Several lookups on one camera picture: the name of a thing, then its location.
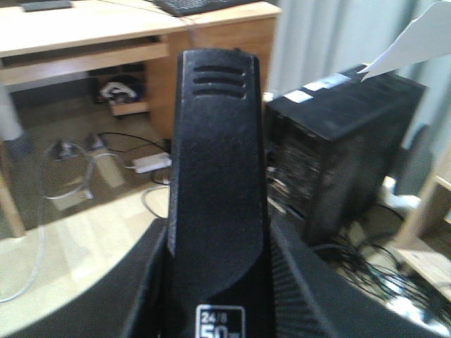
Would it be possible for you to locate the black keyboard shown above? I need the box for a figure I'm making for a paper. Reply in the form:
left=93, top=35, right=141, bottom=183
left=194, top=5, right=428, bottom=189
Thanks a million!
left=152, top=0, right=254, bottom=18

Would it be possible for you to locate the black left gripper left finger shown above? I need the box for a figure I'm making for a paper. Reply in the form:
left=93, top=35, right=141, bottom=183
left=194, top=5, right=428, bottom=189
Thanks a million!
left=31, top=218, right=168, bottom=338

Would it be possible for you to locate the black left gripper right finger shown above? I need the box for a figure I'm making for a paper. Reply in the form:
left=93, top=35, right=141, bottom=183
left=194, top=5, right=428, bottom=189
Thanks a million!
left=271, top=215, right=439, bottom=337

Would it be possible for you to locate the wooden desk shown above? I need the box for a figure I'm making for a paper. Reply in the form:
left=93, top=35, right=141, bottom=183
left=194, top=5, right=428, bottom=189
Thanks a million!
left=1, top=1, right=281, bottom=138

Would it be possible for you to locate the white power adapter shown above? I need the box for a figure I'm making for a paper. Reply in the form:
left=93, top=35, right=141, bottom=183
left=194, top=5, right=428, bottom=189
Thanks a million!
left=132, top=152, right=171, bottom=174

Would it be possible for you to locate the black computer tower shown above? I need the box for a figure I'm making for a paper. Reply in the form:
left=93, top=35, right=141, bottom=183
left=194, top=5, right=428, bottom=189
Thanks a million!
left=265, top=65, right=426, bottom=244

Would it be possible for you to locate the white paper sheet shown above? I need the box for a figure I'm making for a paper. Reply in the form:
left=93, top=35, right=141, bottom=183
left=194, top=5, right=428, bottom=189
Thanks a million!
left=359, top=1, right=450, bottom=80

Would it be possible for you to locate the black stapler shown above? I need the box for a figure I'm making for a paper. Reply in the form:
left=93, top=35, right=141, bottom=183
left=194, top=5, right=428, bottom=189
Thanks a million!
left=163, top=49, right=275, bottom=337

